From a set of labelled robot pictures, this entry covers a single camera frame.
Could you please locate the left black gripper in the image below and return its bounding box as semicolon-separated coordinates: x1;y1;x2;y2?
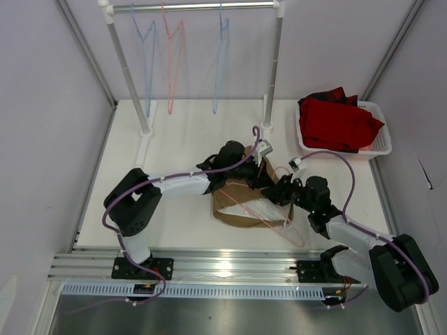
226;154;274;191

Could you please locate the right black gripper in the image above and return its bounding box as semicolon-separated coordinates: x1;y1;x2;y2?
261;173;315;213

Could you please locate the pink wire hanger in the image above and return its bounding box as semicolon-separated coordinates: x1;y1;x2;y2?
225;166;307;247
161;2;184;115

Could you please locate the tan brown skirt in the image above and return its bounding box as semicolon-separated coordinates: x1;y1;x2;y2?
210;145;295;228

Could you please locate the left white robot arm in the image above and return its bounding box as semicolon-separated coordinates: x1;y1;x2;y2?
103;140;274;279

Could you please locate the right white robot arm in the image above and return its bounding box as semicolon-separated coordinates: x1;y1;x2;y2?
261;176;439;312

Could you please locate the red folded garment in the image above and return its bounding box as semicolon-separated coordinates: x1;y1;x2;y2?
298;87;384;153

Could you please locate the white plastic basket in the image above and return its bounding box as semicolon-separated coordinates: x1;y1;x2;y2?
295;100;392;161

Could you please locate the metal clothes rack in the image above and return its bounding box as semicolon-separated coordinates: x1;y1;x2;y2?
97;1;286;168

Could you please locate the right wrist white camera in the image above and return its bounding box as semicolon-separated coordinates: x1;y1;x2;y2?
288;157;307;174

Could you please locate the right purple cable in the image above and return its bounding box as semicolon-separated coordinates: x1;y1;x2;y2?
300;150;432;310

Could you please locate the purple cable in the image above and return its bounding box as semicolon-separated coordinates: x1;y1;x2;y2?
64;126;261;315
300;150;432;310

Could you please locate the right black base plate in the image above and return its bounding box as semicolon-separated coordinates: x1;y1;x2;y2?
289;260;348;284

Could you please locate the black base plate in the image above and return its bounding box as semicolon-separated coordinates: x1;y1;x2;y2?
289;260;348;284
111;257;174;281

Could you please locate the right blue wire hanger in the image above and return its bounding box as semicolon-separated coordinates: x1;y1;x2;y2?
212;1;230;114

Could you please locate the blue wire hanger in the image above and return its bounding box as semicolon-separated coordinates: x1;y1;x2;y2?
131;3;157;118
212;1;230;114

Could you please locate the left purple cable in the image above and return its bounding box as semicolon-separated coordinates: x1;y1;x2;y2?
64;126;261;315

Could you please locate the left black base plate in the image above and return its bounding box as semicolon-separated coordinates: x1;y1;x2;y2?
111;257;174;281

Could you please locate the leftmost blue wire hanger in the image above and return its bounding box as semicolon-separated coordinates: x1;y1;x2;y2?
131;3;157;118

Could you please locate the aluminium mounting rail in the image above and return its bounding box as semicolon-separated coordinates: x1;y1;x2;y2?
47;248;322;286

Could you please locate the white slotted cable duct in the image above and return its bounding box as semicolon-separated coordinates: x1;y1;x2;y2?
61;282;325;301

